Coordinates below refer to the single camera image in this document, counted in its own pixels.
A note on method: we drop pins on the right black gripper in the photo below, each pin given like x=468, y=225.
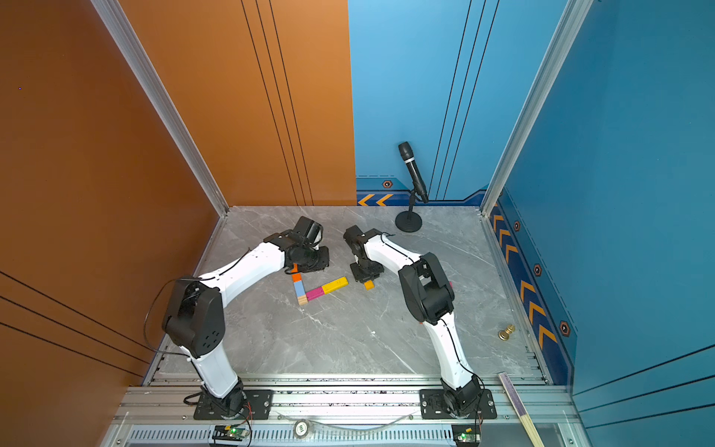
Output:
x=361, y=277

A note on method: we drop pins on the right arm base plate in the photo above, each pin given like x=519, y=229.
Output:
x=439, y=404

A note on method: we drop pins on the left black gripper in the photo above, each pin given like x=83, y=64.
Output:
x=325, y=262

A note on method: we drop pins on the long yellow block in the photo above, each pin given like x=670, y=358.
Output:
x=335, y=285

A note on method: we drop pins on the brass knob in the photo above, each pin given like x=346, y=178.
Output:
x=505, y=334

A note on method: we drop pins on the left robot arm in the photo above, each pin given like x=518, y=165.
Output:
x=195, y=315

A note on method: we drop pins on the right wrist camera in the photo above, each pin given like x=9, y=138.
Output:
x=355, y=237

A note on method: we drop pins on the left green circuit board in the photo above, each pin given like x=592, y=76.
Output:
x=231, y=436

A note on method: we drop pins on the light blue block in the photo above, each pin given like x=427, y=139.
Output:
x=299, y=289

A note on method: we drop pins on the black microphone on stand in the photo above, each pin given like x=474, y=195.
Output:
x=409, y=221

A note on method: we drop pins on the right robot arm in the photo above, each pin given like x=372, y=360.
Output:
x=429, y=297

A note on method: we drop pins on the green circuit board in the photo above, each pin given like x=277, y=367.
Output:
x=465, y=436
x=231, y=436

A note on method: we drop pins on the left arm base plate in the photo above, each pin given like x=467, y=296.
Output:
x=260, y=403

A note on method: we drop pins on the right green circuit board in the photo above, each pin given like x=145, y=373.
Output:
x=465, y=436

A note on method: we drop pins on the aluminium front rail frame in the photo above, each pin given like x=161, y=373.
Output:
x=343, y=409

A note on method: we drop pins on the folded fan stick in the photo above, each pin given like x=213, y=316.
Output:
x=520, y=410

